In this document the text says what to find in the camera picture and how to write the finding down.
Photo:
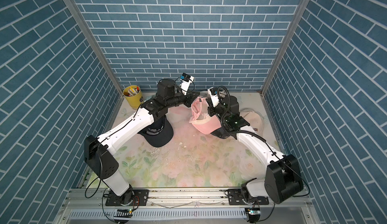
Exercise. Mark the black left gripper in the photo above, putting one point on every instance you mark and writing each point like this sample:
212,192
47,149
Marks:
189,98

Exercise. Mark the black cap with mesh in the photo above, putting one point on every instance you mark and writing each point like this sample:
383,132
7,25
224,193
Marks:
222,134

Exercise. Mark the aluminium front rail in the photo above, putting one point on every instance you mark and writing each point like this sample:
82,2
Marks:
222,205

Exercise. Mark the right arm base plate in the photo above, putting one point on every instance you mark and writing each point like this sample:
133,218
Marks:
240,196

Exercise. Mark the beige baseball cap with text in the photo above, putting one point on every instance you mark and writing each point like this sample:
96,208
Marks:
255,120

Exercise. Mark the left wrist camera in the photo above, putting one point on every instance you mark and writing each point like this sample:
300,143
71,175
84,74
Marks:
185,81

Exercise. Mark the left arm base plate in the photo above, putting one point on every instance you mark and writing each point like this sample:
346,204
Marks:
137,197

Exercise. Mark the black baseball cap left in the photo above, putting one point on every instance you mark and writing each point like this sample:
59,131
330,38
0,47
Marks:
159,133

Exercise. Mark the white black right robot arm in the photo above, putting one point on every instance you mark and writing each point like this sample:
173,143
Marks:
282,178

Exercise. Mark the yellow pen holder cup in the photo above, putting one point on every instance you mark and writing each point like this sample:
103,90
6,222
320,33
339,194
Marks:
133,95

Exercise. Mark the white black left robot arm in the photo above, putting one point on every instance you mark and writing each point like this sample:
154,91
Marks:
149,120

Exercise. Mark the pink baseball cap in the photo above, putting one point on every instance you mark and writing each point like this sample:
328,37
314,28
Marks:
200,117

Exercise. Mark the cream cap at back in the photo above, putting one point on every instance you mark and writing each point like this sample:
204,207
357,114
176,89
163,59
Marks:
205,93

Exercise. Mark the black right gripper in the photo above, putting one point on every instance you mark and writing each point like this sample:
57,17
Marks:
212,111

